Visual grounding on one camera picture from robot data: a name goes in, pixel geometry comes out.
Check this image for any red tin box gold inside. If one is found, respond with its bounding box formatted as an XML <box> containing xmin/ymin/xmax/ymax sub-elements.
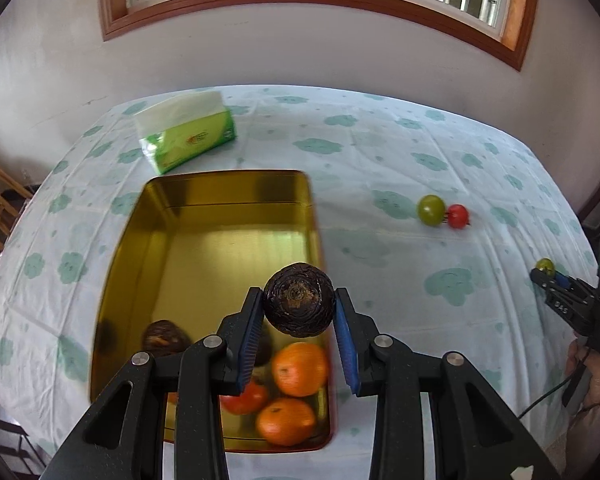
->
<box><xmin>89</xmin><ymin>169</ymin><xmax>337</xmax><ymax>454</ymax></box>

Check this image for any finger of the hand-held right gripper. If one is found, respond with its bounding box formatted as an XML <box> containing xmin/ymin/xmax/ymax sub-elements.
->
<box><xmin>529</xmin><ymin>268</ymin><xmax>582</xmax><ymax>319</ymax></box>
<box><xmin>552</xmin><ymin>271</ymin><xmax>589</xmax><ymax>292</ymax></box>

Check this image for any black cable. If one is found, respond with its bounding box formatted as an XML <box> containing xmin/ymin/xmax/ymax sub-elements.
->
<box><xmin>517</xmin><ymin>350</ymin><xmax>589</xmax><ymax>419</ymax></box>

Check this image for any orange mandarin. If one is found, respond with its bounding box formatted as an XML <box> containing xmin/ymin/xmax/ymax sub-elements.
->
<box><xmin>272</xmin><ymin>342</ymin><xmax>329</xmax><ymax>398</ymax></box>
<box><xmin>256</xmin><ymin>397</ymin><xmax>316</xmax><ymax>447</ymax></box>

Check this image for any light wooden chair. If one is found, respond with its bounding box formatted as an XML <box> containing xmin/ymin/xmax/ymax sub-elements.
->
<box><xmin>0</xmin><ymin>157</ymin><xmax>34</xmax><ymax>252</ymax></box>

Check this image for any red cherry tomato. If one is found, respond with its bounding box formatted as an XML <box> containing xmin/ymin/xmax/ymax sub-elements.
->
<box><xmin>446</xmin><ymin>204</ymin><xmax>471</xmax><ymax>229</ymax></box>

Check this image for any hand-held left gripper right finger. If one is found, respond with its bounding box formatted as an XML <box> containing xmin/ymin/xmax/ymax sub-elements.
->
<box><xmin>335</xmin><ymin>287</ymin><xmax>564</xmax><ymax>480</ymax></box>

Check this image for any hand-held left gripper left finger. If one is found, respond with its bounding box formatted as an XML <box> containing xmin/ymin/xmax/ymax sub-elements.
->
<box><xmin>40</xmin><ymin>287</ymin><xmax>265</xmax><ymax>480</ymax></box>

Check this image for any person's right forearm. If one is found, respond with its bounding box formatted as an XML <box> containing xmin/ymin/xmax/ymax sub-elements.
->
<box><xmin>565</xmin><ymin>400</ymin><xmax>600</xmax><ymax>480</ymax></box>

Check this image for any green tissue pack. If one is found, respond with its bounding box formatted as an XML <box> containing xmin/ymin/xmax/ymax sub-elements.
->
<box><xmin>132</xmin><ymin>91</ymin><xmax>239</xmax><ymax>176</ymax></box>

